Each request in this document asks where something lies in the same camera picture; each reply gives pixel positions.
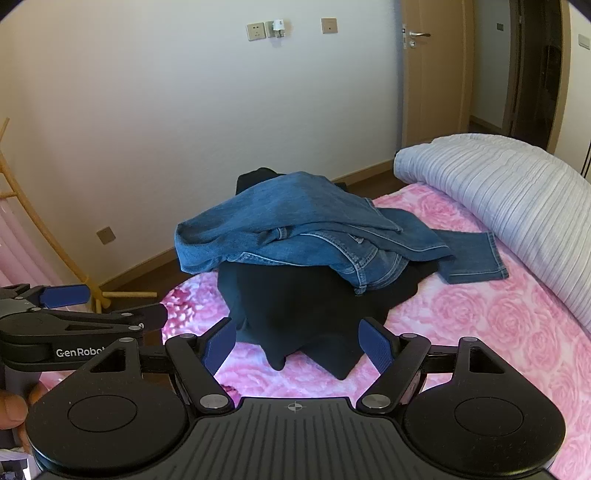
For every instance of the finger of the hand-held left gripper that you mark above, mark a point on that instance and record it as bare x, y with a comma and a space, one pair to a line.
64, 296
115, 321

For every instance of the wooden clothes rack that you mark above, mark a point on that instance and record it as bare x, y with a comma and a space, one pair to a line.
55, 240

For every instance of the person's left hand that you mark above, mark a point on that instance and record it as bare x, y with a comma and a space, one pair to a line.
11, 410

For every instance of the beige wall socket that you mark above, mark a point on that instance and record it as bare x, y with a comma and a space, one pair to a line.
105, 236
255, 31

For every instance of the pink floral blanket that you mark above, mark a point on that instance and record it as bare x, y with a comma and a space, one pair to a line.
485, 332

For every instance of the pink cloth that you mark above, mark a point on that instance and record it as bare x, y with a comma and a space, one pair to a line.
23, 244

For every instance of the black garment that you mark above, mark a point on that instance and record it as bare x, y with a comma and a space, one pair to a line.
295, 314

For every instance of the grey striped quilt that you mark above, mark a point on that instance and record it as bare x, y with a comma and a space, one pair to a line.
517, 194

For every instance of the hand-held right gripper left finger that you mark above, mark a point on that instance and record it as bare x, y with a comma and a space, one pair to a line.
220, 344

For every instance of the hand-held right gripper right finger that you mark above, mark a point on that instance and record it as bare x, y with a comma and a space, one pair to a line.
376, 344

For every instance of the white plug adapter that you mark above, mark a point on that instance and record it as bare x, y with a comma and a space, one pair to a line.
276, 27

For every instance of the blue jeans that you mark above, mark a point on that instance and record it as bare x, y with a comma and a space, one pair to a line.
300, 221

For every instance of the wooden door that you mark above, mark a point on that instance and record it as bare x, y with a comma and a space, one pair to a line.
438, 83

